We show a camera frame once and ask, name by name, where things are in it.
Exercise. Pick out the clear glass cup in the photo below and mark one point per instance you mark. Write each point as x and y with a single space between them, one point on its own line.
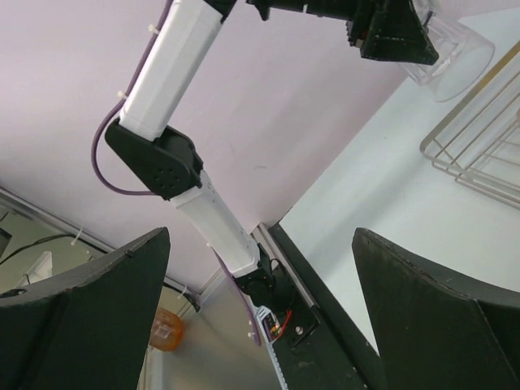
464 54

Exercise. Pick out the orange round object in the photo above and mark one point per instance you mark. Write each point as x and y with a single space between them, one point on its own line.
167 330

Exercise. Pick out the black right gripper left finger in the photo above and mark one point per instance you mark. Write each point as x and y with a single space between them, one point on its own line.
86 328

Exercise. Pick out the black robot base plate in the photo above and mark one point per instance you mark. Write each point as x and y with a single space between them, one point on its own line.
323 348

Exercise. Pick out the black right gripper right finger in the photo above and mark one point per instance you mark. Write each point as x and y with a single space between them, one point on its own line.
436 328

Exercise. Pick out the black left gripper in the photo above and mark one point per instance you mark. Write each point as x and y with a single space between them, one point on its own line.
387 31

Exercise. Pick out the metal wire dish rack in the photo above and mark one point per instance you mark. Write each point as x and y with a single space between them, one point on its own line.
477 142

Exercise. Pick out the light blue cable duct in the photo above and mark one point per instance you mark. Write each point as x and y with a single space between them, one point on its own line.
270 328

